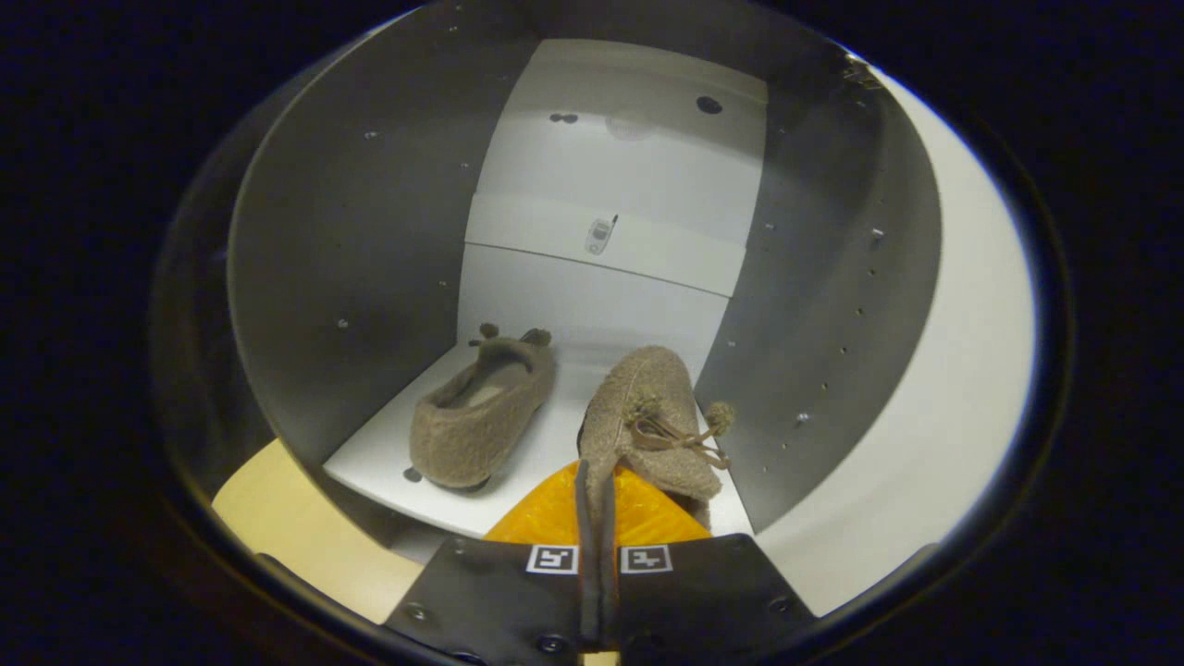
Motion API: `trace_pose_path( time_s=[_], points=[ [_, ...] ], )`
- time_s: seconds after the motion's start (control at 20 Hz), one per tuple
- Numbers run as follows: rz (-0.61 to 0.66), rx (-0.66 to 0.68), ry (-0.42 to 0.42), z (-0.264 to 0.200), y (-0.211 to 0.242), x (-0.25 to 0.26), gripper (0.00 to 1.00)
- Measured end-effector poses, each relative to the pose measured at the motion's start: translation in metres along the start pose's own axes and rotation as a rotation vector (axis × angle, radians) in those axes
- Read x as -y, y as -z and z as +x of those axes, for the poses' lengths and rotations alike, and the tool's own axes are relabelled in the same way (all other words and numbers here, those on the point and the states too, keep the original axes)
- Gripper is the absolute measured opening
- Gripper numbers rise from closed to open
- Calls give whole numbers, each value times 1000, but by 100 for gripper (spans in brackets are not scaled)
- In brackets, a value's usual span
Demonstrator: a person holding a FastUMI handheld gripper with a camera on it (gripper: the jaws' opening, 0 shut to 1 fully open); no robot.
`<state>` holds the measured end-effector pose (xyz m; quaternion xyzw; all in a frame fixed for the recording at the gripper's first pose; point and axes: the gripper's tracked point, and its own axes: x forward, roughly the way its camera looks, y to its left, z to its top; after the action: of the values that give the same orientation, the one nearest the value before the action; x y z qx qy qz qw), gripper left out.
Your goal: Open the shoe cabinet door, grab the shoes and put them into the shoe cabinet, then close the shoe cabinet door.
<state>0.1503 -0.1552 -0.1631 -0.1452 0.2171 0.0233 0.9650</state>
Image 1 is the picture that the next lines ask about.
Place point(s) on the brown fuzzy shoe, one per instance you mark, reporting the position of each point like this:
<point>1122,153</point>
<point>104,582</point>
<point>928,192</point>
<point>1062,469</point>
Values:
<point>472,425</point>
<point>652,398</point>

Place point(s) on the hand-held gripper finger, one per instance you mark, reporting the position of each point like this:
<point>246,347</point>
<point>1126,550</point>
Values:
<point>585,555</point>
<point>609,555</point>

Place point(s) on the grey shoe cabinet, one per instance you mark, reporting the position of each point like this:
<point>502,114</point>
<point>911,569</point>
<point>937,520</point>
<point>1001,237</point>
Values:
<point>370,259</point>

